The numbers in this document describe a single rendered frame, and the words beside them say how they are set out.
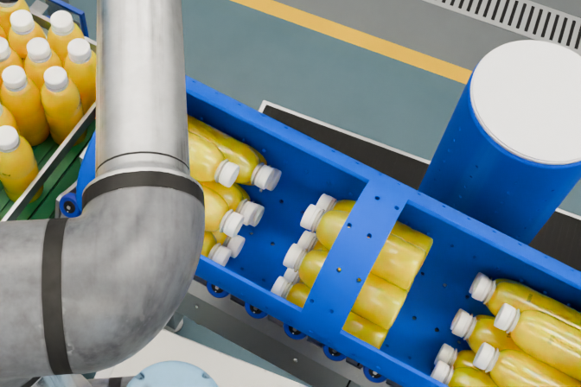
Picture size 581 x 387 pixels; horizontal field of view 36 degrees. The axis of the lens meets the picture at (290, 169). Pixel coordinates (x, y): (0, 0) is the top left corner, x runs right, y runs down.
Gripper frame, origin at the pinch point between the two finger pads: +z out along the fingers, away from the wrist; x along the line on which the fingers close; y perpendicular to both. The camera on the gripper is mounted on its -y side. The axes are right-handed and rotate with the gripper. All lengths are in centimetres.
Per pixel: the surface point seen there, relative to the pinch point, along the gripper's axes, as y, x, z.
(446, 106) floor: 86, -67, 161
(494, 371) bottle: -15, -78, 28
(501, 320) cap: -8, -75, 25
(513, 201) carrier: 24, -78, 60
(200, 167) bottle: -4.9, -24.1, 29.2
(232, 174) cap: -3.7, -29.1, 29.4
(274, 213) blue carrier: -1, -37, 49
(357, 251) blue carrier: -9, -51, 21
